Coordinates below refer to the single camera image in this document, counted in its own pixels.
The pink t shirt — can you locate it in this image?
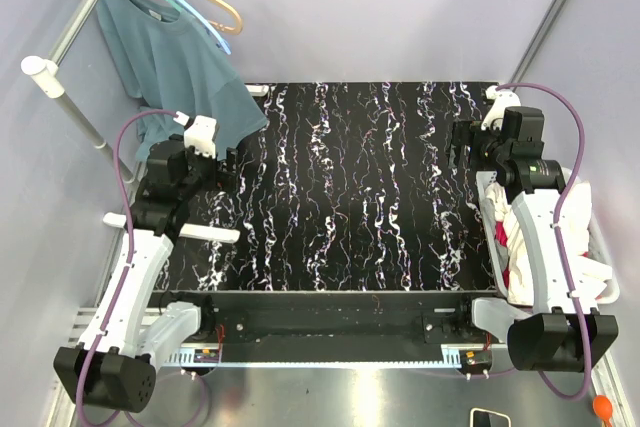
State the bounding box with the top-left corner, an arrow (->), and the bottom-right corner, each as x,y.
494,222 -> 510,293

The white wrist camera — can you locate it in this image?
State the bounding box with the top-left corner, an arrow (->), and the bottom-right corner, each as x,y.
481,86 -> 521,131
174,112 -> 218,159

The teal t shirt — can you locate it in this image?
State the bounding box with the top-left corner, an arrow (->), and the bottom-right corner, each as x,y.
95,0 -> 267,154

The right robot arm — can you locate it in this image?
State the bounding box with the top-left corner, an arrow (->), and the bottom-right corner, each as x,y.
449,107 -> 618,373

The white t shirt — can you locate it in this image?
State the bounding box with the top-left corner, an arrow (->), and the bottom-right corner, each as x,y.
480,180 -> 614,304

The smartphone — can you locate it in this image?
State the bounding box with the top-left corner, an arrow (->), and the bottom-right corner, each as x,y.
470,408 -> 512,427

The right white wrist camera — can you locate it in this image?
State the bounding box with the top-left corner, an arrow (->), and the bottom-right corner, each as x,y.
481,86 -> 521,131

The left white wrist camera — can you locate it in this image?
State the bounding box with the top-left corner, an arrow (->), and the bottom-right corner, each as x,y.
174,112 -> 218,159

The metal clothes rack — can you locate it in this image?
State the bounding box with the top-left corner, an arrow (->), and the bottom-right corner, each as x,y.
20,0 -> 241,244

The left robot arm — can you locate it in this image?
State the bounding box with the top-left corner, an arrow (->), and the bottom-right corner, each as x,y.
53,140 -> 239,413

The orange maraca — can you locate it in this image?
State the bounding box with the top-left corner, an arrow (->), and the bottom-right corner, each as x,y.
592,395 -> 613,427

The white cable duct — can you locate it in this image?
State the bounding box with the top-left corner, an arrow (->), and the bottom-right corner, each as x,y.
163,344 -> 220,368

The aluminium corner frame post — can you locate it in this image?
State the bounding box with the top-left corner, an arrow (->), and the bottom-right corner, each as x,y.
509,0 -> 569,83

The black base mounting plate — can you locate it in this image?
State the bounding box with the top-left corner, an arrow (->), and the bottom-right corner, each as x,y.
148,291 -> 498,365

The blue plastic hanger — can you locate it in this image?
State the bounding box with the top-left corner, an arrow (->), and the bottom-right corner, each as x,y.
115,0 -> 233,55

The white laundry basket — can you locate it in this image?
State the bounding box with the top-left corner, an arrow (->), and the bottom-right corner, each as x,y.
474,166 -> 621,306

